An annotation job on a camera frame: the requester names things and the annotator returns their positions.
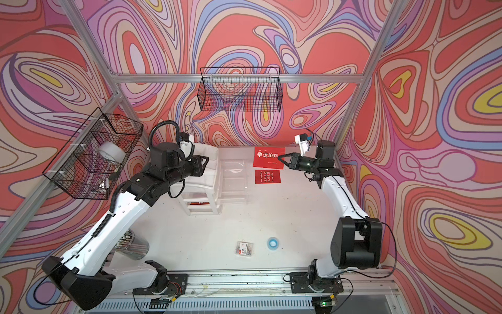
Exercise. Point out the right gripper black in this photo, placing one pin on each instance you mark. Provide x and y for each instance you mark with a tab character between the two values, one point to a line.
292	164

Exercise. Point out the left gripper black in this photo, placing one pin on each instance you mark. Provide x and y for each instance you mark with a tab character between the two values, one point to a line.
196	162

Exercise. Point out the white plastic drawer organizer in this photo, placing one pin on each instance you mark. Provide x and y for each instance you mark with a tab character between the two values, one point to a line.
205	188

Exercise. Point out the red postcard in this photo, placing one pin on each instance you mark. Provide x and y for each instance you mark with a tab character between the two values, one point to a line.
200	203
267	176
267	157

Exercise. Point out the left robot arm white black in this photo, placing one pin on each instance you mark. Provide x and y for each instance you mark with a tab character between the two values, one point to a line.
80	272

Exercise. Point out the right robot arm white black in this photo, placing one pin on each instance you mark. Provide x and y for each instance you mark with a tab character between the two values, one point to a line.
357	239

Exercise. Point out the blue tape roll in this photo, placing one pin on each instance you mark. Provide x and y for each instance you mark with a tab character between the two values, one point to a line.
273	244

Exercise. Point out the white tape roll in basket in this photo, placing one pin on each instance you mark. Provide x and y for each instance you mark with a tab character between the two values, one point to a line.
111	152

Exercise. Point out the metal cup with pens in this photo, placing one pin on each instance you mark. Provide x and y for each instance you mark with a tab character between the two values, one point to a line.
132	245

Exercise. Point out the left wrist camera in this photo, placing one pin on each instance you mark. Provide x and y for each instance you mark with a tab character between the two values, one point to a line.
187	145

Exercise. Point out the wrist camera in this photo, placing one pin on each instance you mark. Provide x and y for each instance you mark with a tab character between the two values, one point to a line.
187	145
304	142

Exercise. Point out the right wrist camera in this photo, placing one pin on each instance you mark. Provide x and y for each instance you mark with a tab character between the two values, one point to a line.
304	142

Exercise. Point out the black wire basket back wall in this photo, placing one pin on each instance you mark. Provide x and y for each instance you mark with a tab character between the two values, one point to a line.
240	89

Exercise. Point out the black wire basket wall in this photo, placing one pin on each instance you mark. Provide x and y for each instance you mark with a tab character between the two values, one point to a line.
79	170
240	89

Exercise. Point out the black wire basket left wall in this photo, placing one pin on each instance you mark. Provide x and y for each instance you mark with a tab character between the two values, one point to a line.
79	170

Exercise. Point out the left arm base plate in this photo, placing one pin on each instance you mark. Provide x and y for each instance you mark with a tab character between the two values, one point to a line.
174	284

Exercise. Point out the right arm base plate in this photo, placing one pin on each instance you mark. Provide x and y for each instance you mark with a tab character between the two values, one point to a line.
304	283

